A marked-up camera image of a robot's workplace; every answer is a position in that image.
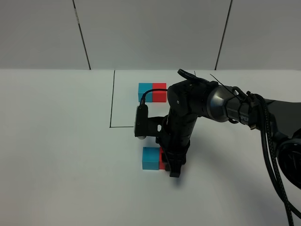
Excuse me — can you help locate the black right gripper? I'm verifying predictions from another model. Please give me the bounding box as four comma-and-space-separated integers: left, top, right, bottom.
148, 110, 197, 178

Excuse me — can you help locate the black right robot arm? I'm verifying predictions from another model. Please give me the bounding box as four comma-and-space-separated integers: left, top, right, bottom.
135, 69, 301, 190

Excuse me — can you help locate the red template cube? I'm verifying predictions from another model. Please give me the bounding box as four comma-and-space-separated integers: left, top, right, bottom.
151, 83, 167, 103

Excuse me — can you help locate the blue template cube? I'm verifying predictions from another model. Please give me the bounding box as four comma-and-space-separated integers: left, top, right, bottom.
138, 83, 153, 103

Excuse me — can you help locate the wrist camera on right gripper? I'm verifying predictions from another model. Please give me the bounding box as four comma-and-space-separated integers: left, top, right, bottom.
134, 104, 148, 140

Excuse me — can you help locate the black braided cable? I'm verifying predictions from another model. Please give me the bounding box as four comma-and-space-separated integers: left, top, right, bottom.
246, 90, 301, 226

